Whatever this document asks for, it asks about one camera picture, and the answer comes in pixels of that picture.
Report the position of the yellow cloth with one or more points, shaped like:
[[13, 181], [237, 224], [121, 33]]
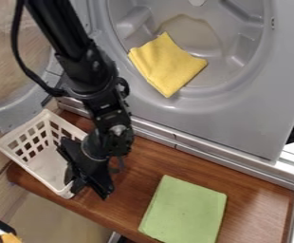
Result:
[[166, 65]]

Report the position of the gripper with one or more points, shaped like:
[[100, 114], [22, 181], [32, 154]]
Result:
[[90, 169]]

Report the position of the white basket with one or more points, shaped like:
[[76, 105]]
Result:
[[31, 148]]

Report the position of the washing machine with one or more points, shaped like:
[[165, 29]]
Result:
[[238, 107]]

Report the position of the green cloth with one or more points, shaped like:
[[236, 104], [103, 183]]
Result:
[[183, 210]]

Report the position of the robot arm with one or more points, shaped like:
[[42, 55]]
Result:
[[80, 53]]

